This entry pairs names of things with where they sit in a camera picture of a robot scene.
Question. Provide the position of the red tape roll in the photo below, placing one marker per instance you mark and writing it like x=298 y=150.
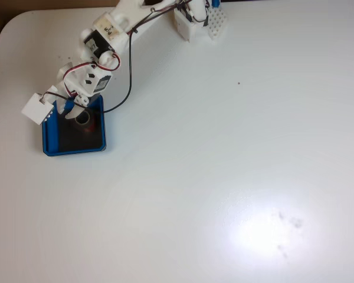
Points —
x=85 y=121

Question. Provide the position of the blue box with dark floor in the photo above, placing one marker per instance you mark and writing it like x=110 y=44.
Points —
x=76 y=141

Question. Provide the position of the white perforated plate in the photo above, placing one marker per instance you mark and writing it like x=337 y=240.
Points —
x=217 y=23

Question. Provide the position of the small blue plastic piece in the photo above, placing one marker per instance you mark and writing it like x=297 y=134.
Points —
x=216 y=3

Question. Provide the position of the white square camera box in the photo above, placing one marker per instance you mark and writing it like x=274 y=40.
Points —
x=36 y=108

